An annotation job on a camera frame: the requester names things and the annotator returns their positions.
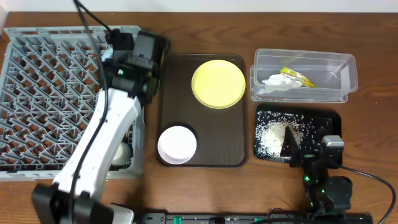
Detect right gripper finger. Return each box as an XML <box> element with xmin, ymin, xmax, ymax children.
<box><xmin>315</xmin><ymin>119</ymin><xmax>333</xmax><ymax>137</ymax></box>
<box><xmin>280</xmin><ymin>126</ymin><xmax>300</xmax><ymax>157</ymax></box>

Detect rice grains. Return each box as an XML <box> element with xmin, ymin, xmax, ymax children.
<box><xmin>254</xmin><ymin>110</ymin><xmax>315</xmax><ymax>162</ymax></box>

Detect white tissue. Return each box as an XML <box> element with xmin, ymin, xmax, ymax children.
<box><xmin>261</xmin><ymin>73</ymin><xmax>302</xmax><ymax>93</ymax></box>

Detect green snack wrapper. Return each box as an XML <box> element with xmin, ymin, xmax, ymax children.
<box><xmin>280</xmin><ymin>67</ymin><xmax>317</xmax><ymax>88</ymax></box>

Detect white bowl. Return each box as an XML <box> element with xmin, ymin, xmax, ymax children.
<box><xmin>157</xmin><ymin>126</ymin><xmax>197</xmax><ymax>165</ymax></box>

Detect white paper cup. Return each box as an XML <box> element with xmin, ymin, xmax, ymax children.
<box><xmin>111</xmin><ymin>142</ymin><xmax>132</xmax><ymax>166</ymax></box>

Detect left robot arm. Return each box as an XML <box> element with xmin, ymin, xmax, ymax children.
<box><xmin>31</xmin><ymin>29</ymin><xmax>170</xmax><ymax>223</ymax></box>

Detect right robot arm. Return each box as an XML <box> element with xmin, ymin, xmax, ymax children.
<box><xmin>280</xmin><ymin>127</ymin><xmax>353</xmax><ymax>220</ymax></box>

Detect black waste tray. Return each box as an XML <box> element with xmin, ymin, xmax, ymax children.
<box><xmin>254</xmin><ymin>104</ymin><xmax>342</xmax><ymax>163</ymax></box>

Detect grey dishwasher rack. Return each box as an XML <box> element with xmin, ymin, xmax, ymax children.
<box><xmin>0</xmin><ymin>25</ymin><xmax>149</xmax><ymax>182</ymax></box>

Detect dark brown serving tray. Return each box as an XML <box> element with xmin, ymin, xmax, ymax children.
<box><xmin>159</xmin><ymin>54</ymin><xmax>248</xmax><ymax>167</ymax></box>

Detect clear plastic bin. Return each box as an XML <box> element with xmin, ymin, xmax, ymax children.
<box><xmin>252</xmin><ymin>49</ymin><xmax>358</xmax><ymax>100</ymax></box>

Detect yellow plate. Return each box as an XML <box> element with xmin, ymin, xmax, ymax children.
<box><xmin>191</xmin><ymin>60</ymin><xmax>246</xmax><ymax>109</ymax></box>

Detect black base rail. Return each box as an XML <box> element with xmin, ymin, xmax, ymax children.
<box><xmin>133</xmin><ymin>210</ymin><xmax>373</xmax><ymax>224</ymax></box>

